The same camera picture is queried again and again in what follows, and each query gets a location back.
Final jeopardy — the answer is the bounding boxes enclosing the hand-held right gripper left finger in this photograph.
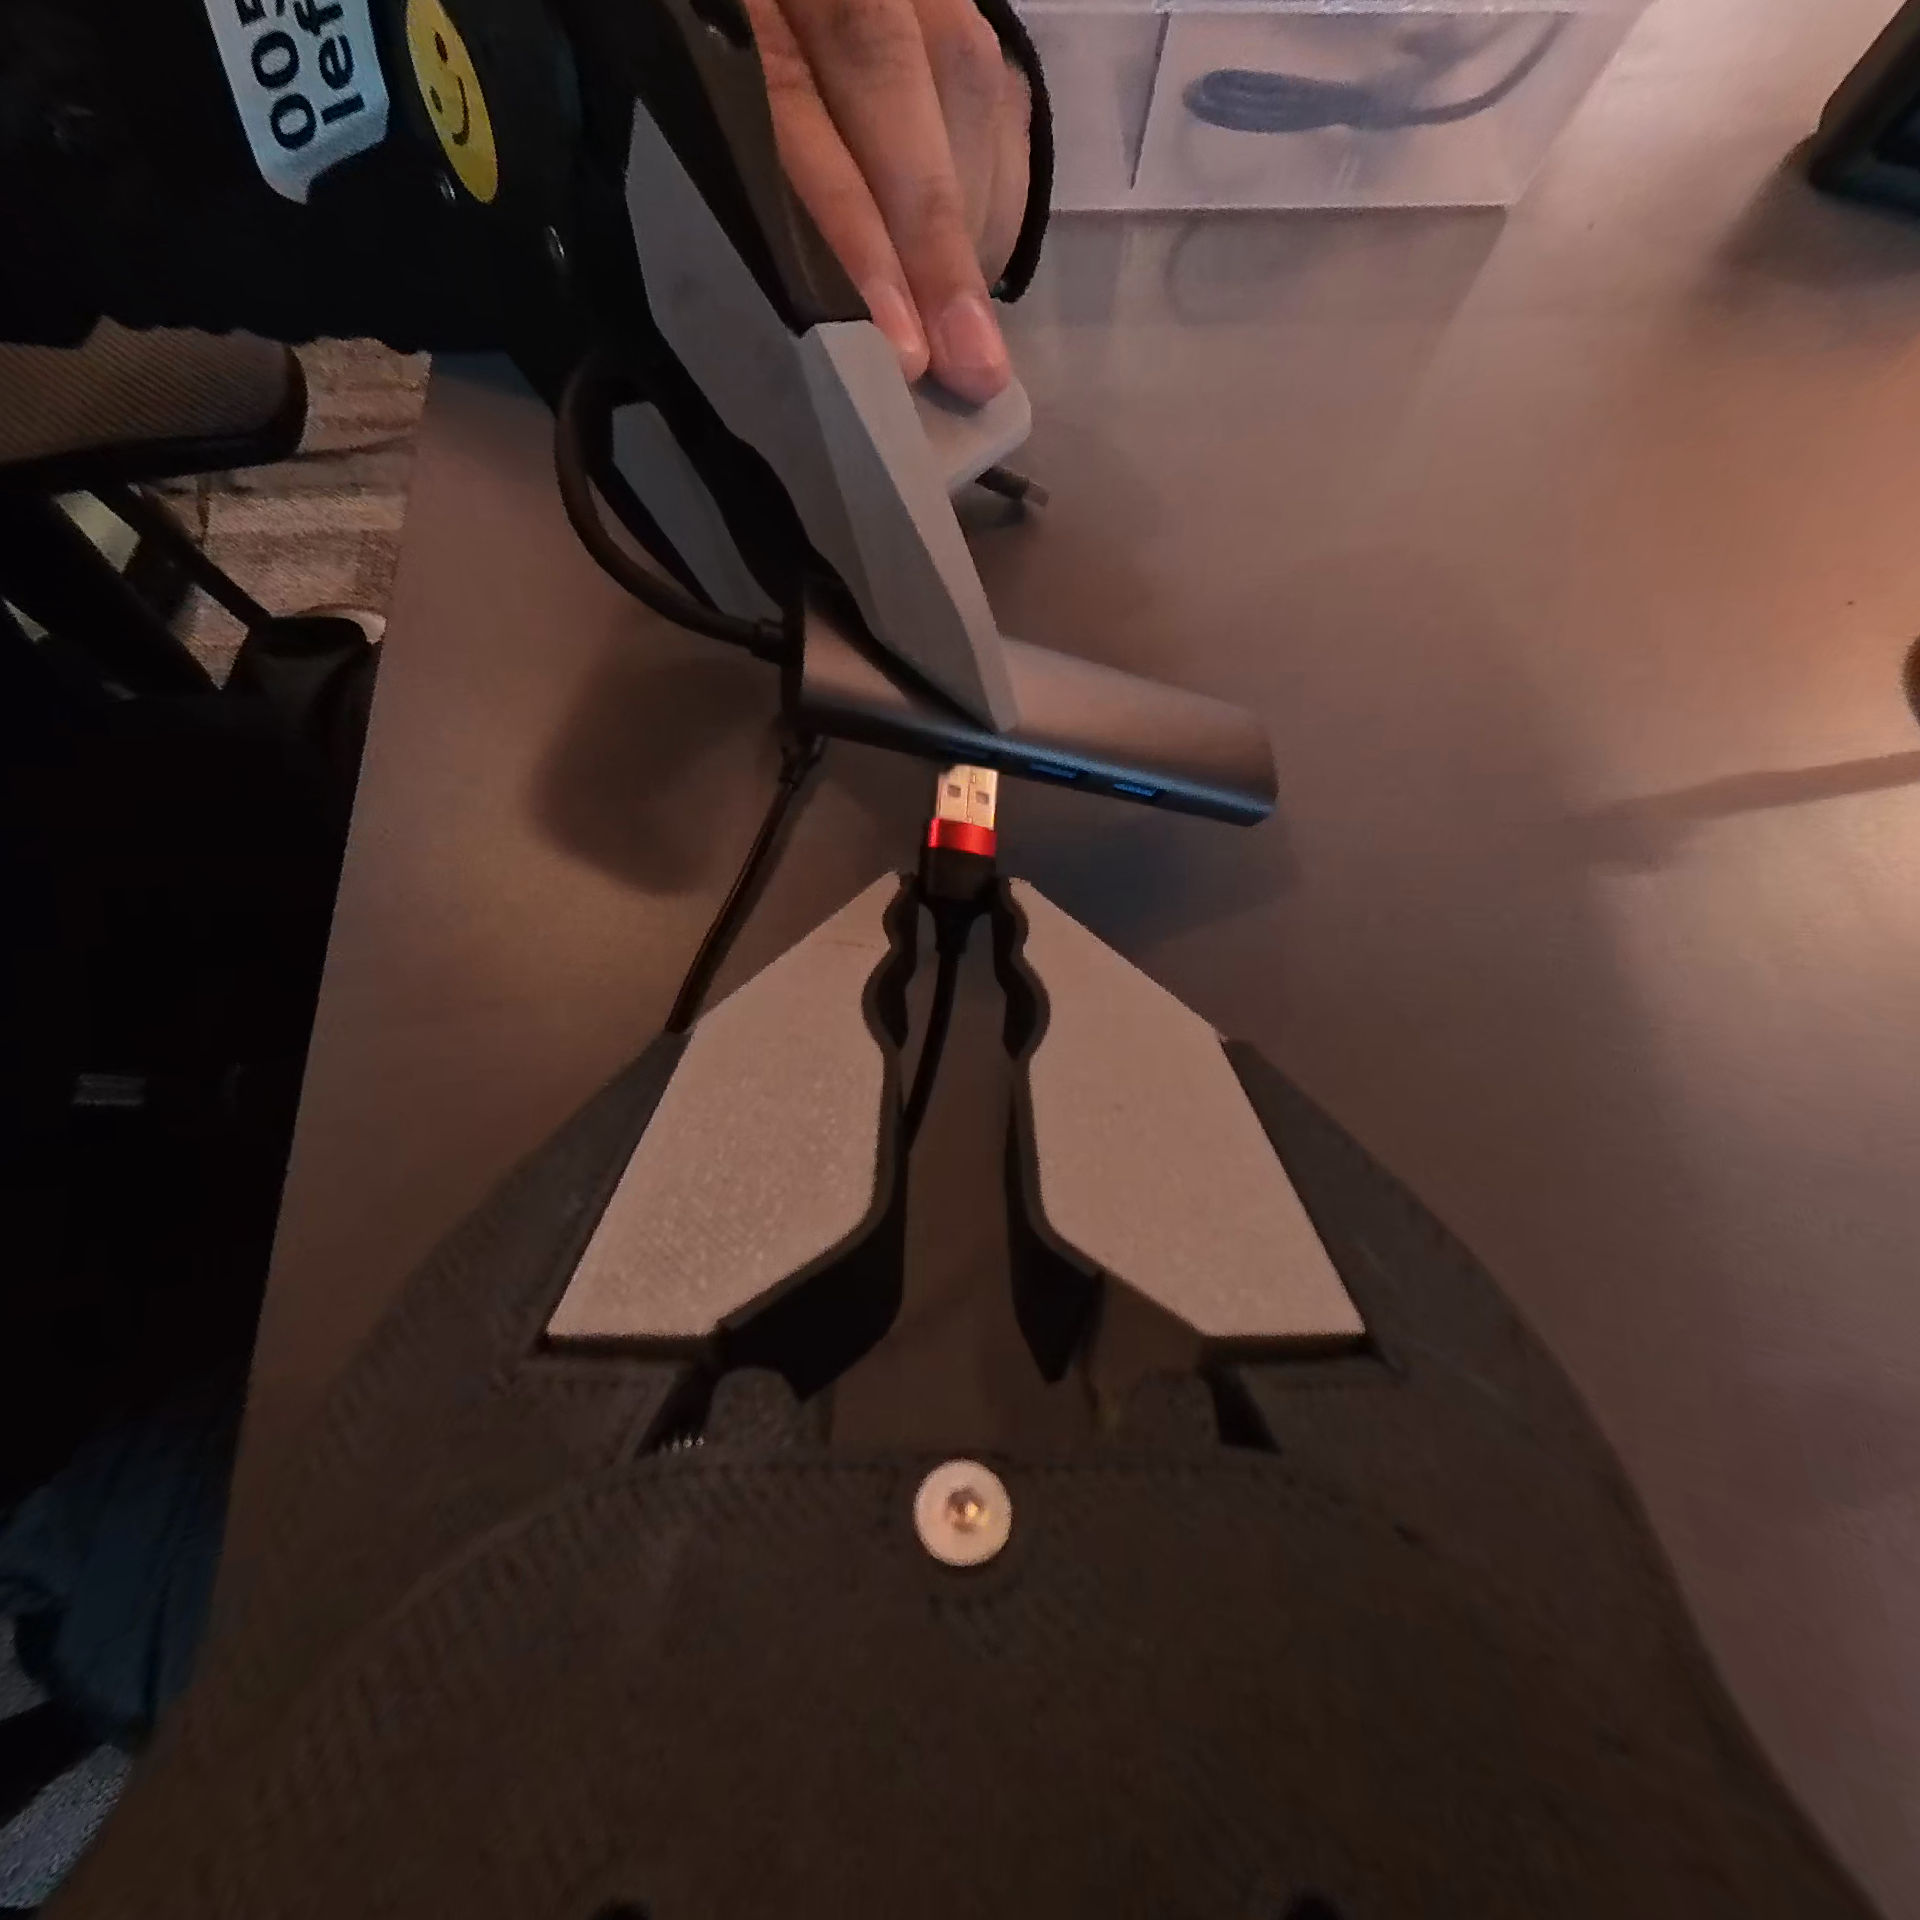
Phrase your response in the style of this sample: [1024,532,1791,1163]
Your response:
[546,873,922,1397]

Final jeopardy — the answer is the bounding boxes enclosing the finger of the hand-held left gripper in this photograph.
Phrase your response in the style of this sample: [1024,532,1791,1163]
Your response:
[623,104,1038,733]
[608,405,811,605]

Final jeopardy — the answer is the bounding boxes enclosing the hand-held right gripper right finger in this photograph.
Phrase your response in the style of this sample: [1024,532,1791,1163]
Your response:
[992,879,1370,1385]

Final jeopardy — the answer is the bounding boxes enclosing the black hub cable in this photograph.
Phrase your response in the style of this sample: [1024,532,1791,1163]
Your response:
[552,348,1051,669]

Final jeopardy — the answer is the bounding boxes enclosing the black cable with red collars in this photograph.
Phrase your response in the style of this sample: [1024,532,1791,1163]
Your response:
[662,704,1009,1163]

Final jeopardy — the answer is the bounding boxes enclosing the clear plastic box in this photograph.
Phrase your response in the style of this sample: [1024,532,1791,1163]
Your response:
[1032,0,1596,216]

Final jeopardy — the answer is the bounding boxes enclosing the person's left hand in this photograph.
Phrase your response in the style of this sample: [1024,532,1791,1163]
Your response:
[739,0,1040,402]

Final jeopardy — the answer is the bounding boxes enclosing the small black display device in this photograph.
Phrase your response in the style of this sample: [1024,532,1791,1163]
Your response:
[1804,0,1920,209]

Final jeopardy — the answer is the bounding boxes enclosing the dark grey looped cable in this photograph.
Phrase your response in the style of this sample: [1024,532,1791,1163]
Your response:
[1180,11,1572,139]

